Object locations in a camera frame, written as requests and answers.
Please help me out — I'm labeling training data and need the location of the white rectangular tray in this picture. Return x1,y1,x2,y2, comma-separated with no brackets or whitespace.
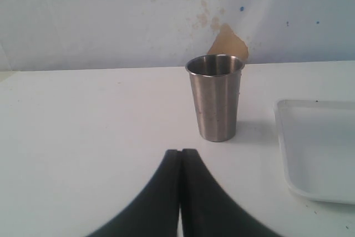
275,99,354,204

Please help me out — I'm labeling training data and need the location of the stainless steel cup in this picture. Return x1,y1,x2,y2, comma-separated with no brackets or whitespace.
185,54,245,142

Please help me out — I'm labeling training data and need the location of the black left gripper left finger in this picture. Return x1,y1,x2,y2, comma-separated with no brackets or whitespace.
91,150,182,236

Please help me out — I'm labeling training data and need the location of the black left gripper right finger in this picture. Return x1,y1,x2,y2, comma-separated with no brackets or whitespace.
180,149,277,236

